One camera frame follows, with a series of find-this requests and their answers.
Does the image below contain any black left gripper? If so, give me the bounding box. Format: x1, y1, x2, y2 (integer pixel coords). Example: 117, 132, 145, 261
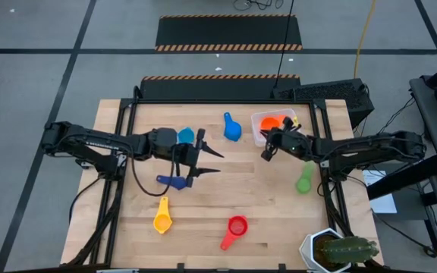
173, 128, 225, 189

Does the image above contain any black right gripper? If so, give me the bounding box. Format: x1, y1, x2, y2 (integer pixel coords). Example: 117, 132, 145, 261
259, 117, 315, 162

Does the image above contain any orange measuring cup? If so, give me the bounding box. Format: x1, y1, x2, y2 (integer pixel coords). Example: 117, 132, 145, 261
259, 115, 288, 132

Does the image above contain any white plastic basket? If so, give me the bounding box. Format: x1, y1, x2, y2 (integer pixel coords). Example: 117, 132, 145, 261
250, 108, 299, 148

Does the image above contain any light blue measuring cup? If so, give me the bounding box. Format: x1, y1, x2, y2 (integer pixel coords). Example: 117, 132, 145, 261
177, 127, 196, 145

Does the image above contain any navy measuring cup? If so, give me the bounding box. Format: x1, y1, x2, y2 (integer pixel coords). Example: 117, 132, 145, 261
156, 174, 189, 191

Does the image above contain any green measuring cup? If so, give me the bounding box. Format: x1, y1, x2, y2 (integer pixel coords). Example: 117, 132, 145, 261
295, 161, 316, 196

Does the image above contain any red measuring cup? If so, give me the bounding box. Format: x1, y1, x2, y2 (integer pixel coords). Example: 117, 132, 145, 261
219, 215, 249, 252

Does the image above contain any yellow measuring cup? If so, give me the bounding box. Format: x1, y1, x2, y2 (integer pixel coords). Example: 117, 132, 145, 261
152, 196, 174, 235

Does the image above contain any black hazard-striped floor ramp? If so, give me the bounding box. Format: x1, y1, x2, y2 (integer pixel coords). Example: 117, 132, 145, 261
154, 14, 303, 53
139, 74, 302, 102

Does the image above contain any black perforated computer case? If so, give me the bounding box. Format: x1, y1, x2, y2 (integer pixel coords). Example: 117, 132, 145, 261
271, 78, 376, 130

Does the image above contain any white hexagonal planter pot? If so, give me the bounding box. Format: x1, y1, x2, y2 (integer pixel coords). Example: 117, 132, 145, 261
298, 227, 352, 273

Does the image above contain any black stand beam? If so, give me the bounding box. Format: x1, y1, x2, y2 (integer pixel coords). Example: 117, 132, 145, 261
366, 154, 437, 201

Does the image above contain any white paper sheet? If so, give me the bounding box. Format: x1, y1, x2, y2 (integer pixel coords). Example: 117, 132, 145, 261
362, 169, 398, 215

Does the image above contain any green cactus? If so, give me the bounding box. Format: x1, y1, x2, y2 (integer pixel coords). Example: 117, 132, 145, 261
319, 235, 380, 265

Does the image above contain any black aluminium table frame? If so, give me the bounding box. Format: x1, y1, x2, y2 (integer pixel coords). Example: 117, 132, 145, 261
61, 86, 360, 273

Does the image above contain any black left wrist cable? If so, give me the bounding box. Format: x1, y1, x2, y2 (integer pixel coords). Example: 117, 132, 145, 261
130, 149, 177, 198

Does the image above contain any straight black floor cable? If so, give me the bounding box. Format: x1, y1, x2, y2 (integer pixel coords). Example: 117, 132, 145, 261
272, 0, 295, 90

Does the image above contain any yellow floor cable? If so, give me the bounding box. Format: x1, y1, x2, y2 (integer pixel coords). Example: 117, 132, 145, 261
354, 0, 378, 80

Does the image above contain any coiled black cable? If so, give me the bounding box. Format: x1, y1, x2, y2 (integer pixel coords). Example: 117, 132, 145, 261
233, 0, 284, 11

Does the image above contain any long black floor cable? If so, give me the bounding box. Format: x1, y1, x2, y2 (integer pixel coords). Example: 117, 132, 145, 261
372, 212, 437, 268

